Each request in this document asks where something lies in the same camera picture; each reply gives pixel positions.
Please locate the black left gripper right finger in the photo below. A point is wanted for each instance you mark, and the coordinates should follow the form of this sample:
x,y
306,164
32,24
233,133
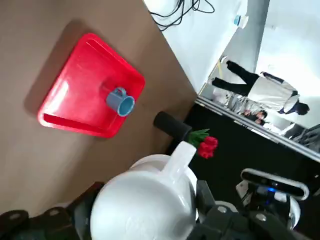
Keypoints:
x,y
225,222

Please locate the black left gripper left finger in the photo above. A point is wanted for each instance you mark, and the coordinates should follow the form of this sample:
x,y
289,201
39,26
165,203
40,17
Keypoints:
x,y
50,222

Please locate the white cup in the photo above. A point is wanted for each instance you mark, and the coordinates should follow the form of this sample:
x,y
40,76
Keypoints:
x,y
142,200

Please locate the blue cup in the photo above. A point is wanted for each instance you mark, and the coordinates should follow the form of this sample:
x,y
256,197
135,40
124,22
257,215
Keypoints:
x,y
120,101

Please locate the red plastic tray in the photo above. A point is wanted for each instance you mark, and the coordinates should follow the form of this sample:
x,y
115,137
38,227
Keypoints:
x,y
82,87

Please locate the red artificial flowers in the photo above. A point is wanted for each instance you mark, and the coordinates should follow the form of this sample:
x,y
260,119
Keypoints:
x,y
207,147

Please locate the black cylindrical vase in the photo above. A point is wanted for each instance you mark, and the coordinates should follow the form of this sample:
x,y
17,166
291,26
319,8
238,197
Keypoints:
x,y
172,125

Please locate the person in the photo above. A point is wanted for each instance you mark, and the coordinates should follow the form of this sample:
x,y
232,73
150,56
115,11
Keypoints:
x,y
270,92

